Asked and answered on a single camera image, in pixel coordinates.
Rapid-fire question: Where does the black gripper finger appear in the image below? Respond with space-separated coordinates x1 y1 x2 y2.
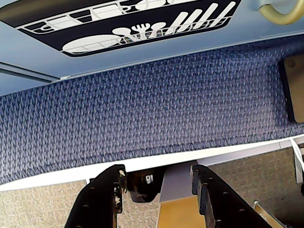
191 165 282 228
66 163 130 228

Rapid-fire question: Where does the yellow wooden table leg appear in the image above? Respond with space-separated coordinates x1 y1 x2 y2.
158 194 204 228

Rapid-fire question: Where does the blue woven rug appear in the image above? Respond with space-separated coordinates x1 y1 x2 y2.
0 41 304 185

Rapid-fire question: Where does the brown board with black edge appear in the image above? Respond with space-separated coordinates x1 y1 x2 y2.
277 56 304 124

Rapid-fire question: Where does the dishwasher door with dish print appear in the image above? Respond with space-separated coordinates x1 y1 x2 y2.
0 0 304 84

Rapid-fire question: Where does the gold dishwasher door handle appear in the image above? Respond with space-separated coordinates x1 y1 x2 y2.
257 0 304 26

